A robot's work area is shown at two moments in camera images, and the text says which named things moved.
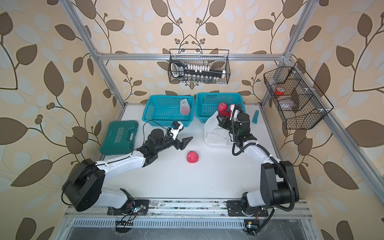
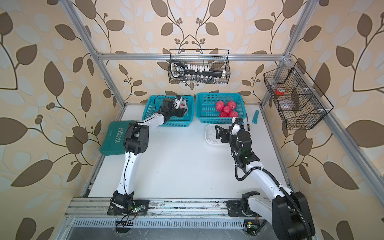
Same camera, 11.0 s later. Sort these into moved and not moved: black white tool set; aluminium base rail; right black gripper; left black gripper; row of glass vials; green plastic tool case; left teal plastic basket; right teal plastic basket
Moved: left black gripper; right black gripper
Not moved: aluminium base rail; right teal plastic basket; green plastic tool case; left teal plastic basket; row of glass vials; black white tool set
